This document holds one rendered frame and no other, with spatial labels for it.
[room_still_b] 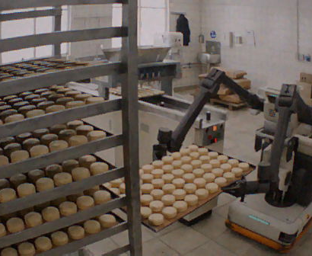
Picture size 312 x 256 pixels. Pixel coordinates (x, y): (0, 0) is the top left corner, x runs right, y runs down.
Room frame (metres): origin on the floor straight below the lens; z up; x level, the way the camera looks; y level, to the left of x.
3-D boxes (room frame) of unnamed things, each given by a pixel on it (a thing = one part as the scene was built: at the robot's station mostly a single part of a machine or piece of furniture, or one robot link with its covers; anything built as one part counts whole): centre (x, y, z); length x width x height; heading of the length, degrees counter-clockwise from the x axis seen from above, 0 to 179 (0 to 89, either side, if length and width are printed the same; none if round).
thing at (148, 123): (2.43, -0.16, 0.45); 0.70 x 0.34 x 0.90; 40
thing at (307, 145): (2.04, -1.04, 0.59); 0.55 x 0.34 x 0.83; 42
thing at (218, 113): (3.00, 0.12, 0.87); 2.01 x 0.03 x 0.07; 40
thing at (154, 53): (2.82, 0.16, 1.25); 0.56 x 0.29 x 0.14; 130
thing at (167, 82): (2.82, 0.16, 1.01); 0.72 x 0.33 x 0.34; 130
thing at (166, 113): (2.81, 0.35, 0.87); 2.01 x 0.03 x 0.07; 40
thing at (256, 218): (1.98, -0.98, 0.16); 0.67 x 0.64 x 0.25; 132
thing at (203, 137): (2.15, -0.39, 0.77); 0.24 x 0.04 x 0.14; 130
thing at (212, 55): (7.15, -1.22, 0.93); 0.99 x 0.38 x 1.09; 37
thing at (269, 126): (1.79, -0.76, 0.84); 0.28 x 0.16 x 0.22; 42
